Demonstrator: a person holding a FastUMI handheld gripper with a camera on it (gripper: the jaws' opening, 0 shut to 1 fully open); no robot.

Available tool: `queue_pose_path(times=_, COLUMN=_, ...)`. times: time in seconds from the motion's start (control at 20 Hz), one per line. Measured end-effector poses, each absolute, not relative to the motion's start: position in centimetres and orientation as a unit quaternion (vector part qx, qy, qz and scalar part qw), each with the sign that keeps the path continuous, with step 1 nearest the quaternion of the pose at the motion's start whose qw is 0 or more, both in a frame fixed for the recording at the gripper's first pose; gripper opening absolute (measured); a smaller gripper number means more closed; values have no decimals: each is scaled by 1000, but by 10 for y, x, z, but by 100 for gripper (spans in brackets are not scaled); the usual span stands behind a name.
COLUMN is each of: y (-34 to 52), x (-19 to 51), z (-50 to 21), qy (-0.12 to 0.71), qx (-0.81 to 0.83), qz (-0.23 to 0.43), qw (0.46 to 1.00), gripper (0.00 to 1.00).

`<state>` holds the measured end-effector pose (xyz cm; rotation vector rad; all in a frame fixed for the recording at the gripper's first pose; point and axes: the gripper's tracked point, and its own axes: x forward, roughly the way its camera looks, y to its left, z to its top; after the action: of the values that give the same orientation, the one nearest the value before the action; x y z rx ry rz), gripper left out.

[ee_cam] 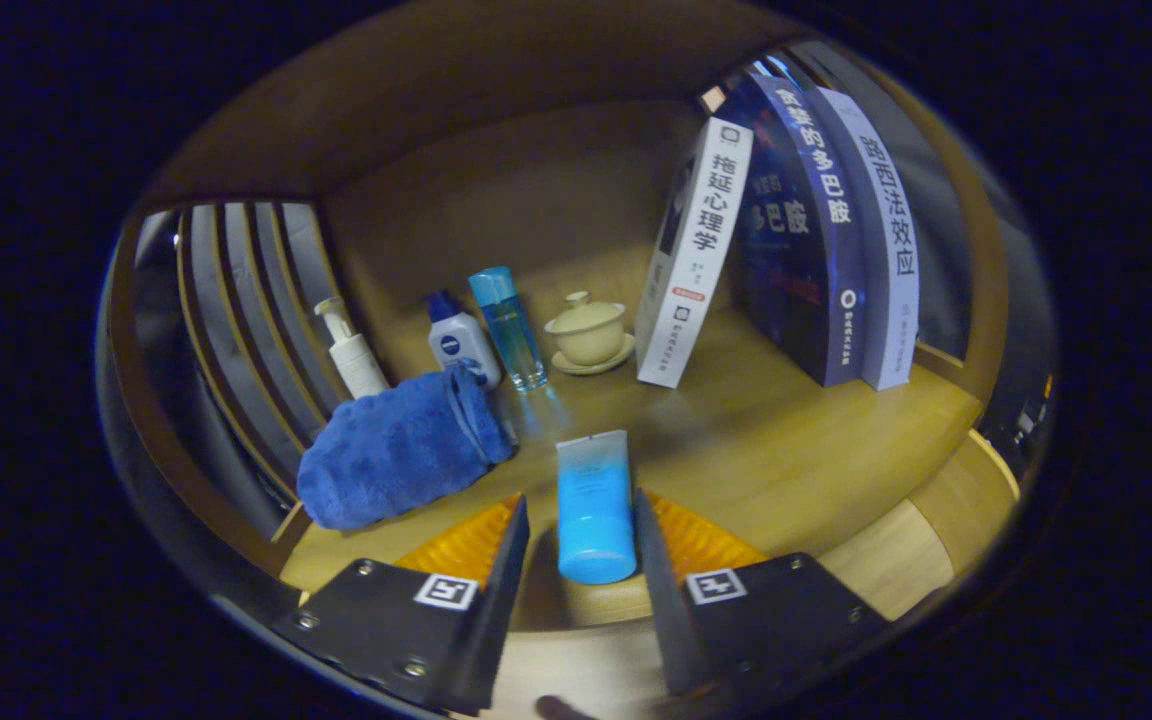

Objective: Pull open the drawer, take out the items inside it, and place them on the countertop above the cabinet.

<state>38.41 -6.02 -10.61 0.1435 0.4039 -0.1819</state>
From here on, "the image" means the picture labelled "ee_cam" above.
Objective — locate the lavender book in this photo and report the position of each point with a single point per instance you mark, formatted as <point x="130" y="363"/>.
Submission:
<point x="891" y="260"/>

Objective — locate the white book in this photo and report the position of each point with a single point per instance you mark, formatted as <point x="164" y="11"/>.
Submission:
<point x="691" y="260"/>

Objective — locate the wooden drawer with black knob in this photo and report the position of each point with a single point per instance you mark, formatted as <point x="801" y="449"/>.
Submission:
<point x="896" y="560"/>

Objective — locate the white pump bottle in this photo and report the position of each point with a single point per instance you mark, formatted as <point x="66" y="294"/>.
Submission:
<point x="356" y="360"/>

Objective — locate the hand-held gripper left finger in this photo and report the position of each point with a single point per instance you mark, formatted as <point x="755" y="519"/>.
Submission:
<point x="496" y="620"/>

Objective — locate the clear blue bottle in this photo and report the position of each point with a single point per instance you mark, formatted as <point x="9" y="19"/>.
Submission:
<point x="511" y="330"/>

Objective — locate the rolled blue towel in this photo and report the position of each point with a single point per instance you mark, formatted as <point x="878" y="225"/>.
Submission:
<point x="396" y="450"/>

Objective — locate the blue cosmetic tube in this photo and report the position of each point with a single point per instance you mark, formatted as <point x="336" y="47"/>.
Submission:
<point x="594" y="500"/>

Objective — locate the wooden cabinet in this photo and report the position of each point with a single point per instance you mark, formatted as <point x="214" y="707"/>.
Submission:
<point x="536" y="180"/>

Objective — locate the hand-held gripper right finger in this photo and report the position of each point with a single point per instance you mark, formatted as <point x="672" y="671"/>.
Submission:
<point x="666" y="610"/>

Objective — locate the white bottle with blue cap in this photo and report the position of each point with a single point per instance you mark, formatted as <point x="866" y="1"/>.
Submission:
<point x="458" y="345"/>

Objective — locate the beige lidded teacup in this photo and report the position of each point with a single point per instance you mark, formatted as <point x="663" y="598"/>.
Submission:
<point x="588" y="335"/>

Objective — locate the wooden countertop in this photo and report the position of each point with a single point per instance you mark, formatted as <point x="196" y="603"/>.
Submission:
<point x="786" y="440"/>

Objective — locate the dark blue book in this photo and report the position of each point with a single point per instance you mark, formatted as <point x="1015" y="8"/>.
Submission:
<point x="796" y="260"/>

